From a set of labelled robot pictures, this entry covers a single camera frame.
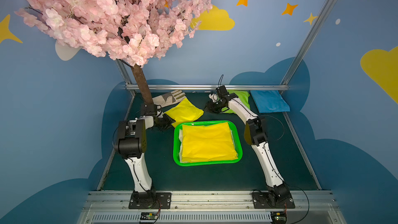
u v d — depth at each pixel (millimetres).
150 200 676
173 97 1185
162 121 944
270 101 1148
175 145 839
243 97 1185
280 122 1134
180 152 847
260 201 745
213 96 993
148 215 718
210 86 1280
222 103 861
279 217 728
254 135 679
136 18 548
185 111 1074
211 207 735
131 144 538
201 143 865
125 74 1085
